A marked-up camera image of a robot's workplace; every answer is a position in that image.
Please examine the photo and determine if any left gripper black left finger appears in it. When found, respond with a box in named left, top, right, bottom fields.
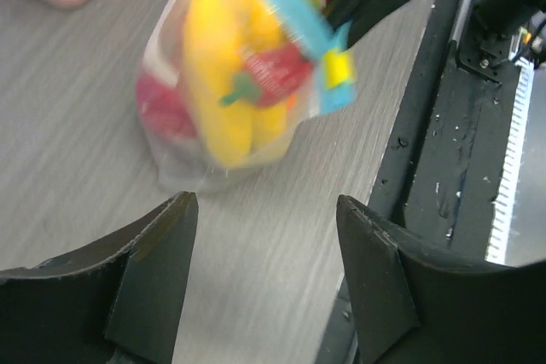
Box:
left=1, top=193, right=199, bottom=363

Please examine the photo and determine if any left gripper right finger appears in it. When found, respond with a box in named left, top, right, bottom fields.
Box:
left=336, top=195, right=545, bottom=363

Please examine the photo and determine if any clear zip top bag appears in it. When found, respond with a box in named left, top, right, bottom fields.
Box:
left=135, top=0, right=355, bottom=192

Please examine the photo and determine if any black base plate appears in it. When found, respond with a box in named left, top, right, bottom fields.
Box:
left=317, top=0, right=533, bottom=363

